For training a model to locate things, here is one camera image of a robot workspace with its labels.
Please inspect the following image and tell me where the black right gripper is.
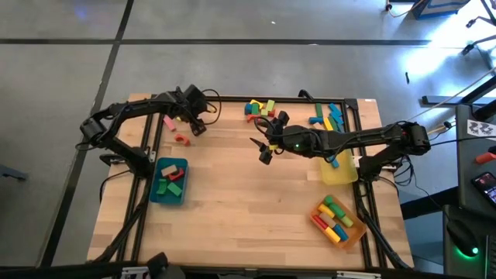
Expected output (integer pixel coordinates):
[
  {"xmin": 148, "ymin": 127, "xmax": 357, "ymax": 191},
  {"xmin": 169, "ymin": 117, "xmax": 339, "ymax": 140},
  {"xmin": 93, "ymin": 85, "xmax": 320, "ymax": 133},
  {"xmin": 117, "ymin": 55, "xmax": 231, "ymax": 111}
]
[{"xmin": 250, "ymin": 110, "xmax": 291, "ymax": 166}]

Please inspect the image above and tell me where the yellow wooden cylinder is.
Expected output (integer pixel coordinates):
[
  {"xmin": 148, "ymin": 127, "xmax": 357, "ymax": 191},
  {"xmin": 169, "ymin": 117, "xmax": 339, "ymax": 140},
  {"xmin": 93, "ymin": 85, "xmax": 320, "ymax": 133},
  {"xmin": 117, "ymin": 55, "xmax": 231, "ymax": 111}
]
[
  {"xmin": 324, "ymin": 226, "xmax": 342, "ymax": 244},
  {"xmin": 317, "ymin": 204, "xmax": 336, "ymax": 219}
]

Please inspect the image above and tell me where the blue wooden cylinder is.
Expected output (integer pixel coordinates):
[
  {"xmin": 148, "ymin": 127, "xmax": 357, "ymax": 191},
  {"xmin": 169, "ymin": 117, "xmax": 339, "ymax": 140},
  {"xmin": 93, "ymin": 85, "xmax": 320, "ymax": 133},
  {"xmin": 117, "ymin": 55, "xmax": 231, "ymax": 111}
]
[{"xmin": 333, "ymin": 223, "xmax": 350, "ymax": 242}]

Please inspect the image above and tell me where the yellow plastic bin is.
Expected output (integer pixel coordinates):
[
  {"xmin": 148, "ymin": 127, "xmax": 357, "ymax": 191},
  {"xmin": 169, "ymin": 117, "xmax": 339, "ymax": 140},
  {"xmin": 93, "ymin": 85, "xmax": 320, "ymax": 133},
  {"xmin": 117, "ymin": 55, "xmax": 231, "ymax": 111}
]
[{"xmin": 319, "ymin": 149, "xmax": 360, "ymax": 186}]

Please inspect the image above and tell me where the blue plastic bin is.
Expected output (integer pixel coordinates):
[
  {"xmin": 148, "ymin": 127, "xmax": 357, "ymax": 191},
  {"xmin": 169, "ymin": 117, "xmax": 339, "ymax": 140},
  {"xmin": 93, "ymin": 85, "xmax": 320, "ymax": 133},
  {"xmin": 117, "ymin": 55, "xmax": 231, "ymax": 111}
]
[{"xmin": 149, "ymin": 157, "xmax": 190, "ymax": 205}]

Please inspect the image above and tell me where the orange plastic bin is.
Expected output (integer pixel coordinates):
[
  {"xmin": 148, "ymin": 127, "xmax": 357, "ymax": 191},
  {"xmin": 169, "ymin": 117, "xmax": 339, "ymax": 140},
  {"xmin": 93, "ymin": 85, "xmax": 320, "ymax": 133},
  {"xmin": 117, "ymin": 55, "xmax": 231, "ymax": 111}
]
[{"xmin": 309, "ymin": 194, "xmax": 368, "ymax": 251}]

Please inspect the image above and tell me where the black rounded object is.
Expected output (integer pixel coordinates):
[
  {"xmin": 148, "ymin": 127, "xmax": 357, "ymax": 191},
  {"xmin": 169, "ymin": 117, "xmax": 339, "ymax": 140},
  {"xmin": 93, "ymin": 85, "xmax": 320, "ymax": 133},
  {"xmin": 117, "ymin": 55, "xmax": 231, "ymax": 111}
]
[{"xmin": 145, "ymin": 251, "xmax": 171, "ymax": 277}]

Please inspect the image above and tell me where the dark grey floor object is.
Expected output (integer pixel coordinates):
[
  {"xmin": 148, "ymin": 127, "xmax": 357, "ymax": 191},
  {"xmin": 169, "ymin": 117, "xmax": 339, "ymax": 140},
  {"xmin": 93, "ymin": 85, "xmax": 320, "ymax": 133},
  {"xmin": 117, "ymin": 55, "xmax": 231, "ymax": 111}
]
[{"xmin": 0, "ymin": 164, "xmax": 29, "ymax": 182}]

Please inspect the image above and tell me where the black stand base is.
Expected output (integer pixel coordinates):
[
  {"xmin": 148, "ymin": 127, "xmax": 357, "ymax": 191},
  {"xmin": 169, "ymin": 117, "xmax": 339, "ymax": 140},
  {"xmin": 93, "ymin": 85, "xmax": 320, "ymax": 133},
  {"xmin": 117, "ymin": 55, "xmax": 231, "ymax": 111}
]
[{"xmin": 421, "ymin": 75, "xmax": 496, "ymax": 121}]

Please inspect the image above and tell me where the black side desk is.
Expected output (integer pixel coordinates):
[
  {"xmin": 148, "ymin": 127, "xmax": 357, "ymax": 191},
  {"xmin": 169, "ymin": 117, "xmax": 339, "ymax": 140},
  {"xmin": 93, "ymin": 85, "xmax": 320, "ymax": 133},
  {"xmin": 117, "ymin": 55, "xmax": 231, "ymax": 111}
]
[{"xmin": 443, "ymin": 103, "xmax": 496, "ymax": 279}]

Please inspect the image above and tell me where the white printed sticker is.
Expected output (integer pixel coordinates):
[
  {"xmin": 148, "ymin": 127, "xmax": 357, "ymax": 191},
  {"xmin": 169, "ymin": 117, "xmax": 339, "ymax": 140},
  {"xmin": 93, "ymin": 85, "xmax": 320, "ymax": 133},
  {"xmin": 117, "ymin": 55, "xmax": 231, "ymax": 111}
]
[{"xmin": 467, "ymin": 119, "xmax": 496, "ymax": 137}]

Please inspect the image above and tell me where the black computer mouse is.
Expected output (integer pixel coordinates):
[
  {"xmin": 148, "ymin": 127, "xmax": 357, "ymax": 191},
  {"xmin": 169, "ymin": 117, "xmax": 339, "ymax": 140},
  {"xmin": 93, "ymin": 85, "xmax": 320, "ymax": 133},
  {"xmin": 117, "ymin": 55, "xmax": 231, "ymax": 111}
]
[{"xmin": 446, "ymin": 221, "xmax": 481, "ymax": 257}]

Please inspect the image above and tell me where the blue box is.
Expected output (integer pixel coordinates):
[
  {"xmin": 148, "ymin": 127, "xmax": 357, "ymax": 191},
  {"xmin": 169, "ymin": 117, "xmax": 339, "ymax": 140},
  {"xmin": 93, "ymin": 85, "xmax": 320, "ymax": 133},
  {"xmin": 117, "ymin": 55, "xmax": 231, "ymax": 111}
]
[{"xmin": 410, "ymin": 0, "xmax": 472, "ymax": 20}]

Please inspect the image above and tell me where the black chair base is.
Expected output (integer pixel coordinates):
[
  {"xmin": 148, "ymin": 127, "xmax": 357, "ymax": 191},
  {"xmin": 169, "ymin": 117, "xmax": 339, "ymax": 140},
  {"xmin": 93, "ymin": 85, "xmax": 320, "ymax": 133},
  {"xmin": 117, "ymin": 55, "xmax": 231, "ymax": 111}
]
[{"xmin": 460, "ymin": 0, "xmax": 496, "ymax": 73}]

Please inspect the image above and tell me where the smartphone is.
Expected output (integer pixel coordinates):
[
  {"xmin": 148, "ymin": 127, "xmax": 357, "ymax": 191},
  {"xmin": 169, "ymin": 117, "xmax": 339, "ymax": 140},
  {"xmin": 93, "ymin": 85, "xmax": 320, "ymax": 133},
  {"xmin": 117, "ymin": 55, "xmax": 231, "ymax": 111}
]
[{"xmin": 470, "ymin": 172, "xmax": 496, "ymax": 206}]

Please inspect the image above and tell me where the black looped cable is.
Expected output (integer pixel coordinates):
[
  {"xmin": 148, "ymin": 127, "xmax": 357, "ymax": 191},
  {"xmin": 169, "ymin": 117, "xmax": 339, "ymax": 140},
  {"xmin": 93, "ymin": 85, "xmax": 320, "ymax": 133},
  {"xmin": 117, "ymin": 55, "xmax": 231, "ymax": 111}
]
[
  {"xmin": 200, "ymin": 88, "xmax": 222, "ymax": 126},
  {"xmin": 253, "ymin": 115, "xmax": 281, "ymax": 136}
]

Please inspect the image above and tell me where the black aluminium table frame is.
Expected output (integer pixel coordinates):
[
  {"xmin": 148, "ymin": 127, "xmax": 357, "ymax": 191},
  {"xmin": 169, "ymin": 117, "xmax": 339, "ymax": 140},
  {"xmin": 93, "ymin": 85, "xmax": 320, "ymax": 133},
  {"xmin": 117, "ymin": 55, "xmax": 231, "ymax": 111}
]
[{"xmin": 114, "ymin": 92, "xmax": 388, "ymax": 272}]

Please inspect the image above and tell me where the black cable bundle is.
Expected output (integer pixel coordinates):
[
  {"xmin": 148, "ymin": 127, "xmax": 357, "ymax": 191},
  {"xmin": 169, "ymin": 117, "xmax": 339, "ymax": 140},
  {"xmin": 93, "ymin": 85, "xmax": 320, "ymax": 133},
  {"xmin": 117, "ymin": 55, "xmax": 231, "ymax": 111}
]
[
  {"xmin": 92, "ymin": 180, "xmax": 153, "ymax": 264},
  {"xmin": 358, "ymin": 184, "xmax": 412, "ymax": 270}
]

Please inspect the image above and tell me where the silver metal bracket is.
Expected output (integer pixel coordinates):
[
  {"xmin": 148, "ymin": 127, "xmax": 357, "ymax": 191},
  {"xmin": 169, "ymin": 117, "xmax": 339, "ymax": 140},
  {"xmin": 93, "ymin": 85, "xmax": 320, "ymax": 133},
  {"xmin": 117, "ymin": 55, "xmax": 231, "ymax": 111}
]
[
  {"xmin": 336, "ymin": 270, "xmax": 383, "ymax": 279},
  {"xmin": 122, "ymin": 266, "xmax": 150, "ymax": 278}
]

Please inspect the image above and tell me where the yellow floor cable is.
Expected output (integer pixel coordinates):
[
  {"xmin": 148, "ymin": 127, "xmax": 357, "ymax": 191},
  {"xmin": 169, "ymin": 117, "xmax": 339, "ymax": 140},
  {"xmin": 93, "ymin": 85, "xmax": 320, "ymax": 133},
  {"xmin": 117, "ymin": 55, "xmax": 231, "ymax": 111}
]
[{"xmin": 425, "ymin": 122, "xmax": 453, "ymax": 136}]

